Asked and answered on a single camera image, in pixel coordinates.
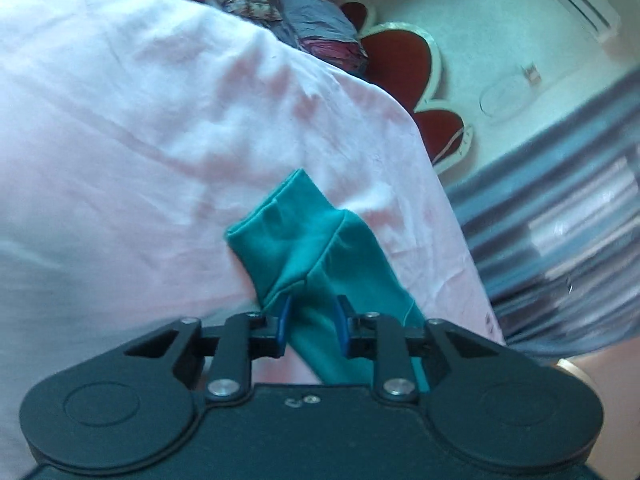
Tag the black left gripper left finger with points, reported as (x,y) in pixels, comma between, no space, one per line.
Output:
(269,330)

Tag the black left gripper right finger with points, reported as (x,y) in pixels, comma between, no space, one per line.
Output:
(355,332)

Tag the teal sweatshirt with yellow text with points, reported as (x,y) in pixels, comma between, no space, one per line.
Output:
(296,244)

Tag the grey-blue window curtain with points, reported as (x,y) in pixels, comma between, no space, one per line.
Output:
(553,229)

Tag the pink floral bed sheet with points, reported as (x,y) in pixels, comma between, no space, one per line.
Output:
(135,132)

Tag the red cream scalloped headboard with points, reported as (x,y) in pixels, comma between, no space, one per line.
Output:
(405,61)

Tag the pile of colourful bedding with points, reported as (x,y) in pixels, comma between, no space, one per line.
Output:
(300,25)

